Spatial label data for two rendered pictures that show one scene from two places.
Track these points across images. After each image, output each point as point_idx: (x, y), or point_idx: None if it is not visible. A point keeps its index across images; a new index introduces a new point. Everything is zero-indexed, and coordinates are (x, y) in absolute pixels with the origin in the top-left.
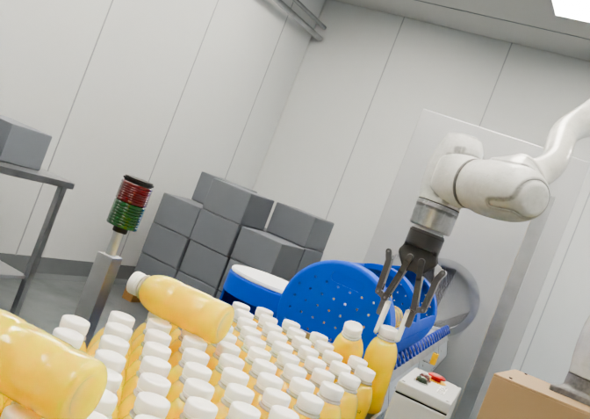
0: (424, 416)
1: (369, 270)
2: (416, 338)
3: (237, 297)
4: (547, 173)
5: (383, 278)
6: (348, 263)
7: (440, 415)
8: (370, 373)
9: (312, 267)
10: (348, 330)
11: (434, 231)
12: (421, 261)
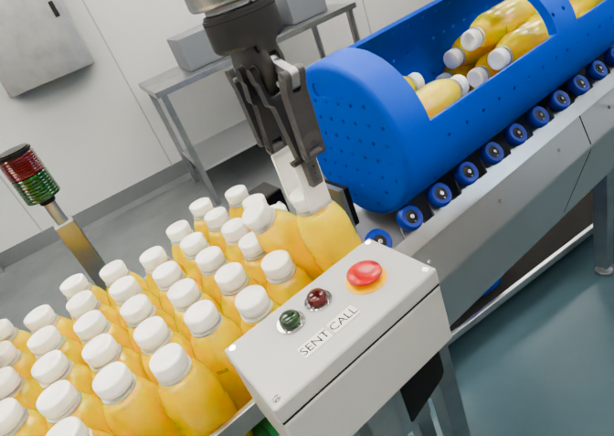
0: (269, 414)
1: (359, 50)
2: (608, 32)
3: None
4: None
5: (250, 122)
6: (316, 64)
7: (278, 420)
8: (243, 309)
9: None
10: (244, 224)
11: (217, 9)
12: (249, 74)
